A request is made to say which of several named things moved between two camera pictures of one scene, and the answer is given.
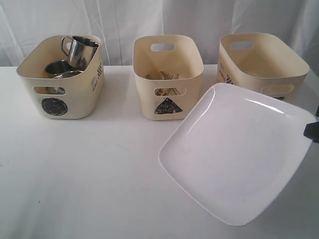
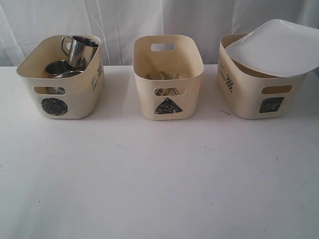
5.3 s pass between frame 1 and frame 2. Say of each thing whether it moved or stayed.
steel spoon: stayed
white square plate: moved
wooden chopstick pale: moved
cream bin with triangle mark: stayed
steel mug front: stayed
